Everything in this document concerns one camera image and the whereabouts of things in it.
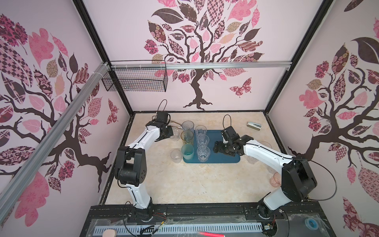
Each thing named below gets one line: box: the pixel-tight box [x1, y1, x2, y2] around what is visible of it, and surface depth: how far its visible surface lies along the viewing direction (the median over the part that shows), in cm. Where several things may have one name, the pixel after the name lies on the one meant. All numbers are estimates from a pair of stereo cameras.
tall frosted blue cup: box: [181, 120, 195, 134], surface depth 97 cm
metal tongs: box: [170, 119, 183, 129], surface depth 114 cm
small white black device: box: [246, 121, 262, 131], surface depth 112 cm
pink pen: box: [198, 232, 226, 237], surface depth 69 cm
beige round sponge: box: [102, 229, 118, 237], surface depth 69 cm
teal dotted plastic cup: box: [181, 143, 195, 160], surface depth 92 cm
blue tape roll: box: [304, 218, 319, 231], surface depth 71 cm
